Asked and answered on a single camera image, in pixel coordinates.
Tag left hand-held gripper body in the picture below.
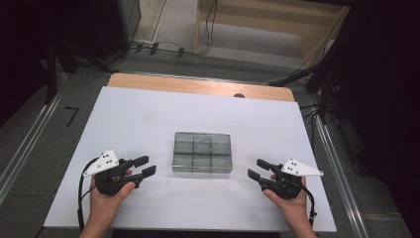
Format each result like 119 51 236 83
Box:
82 149 147 197

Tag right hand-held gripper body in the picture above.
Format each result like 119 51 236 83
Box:
259 158 325 200

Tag clear plastic compartment box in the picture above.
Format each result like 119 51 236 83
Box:
171 131 234 175

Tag person's right hand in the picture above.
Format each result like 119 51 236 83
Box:
262 174 310 230

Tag person's left hand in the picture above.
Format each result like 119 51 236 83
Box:
88 168 137 230

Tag white table cover board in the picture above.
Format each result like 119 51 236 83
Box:
44 86 338 233

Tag light wooden shelf unit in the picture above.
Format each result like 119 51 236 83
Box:
193 0 352 69

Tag grey cabinet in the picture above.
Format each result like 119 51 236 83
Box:
116 0 143 43

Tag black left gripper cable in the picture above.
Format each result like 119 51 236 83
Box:
76 157 100 234

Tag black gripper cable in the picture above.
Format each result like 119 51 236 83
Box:
299 183 318 229
76 157 100 234

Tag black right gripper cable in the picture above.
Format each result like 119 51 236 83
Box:
299 183 318 229

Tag aluminium floor rail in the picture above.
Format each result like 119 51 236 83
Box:
311 113 370 238
0 73 69 205

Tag hanging black cables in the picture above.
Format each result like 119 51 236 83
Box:
197 0 219 57

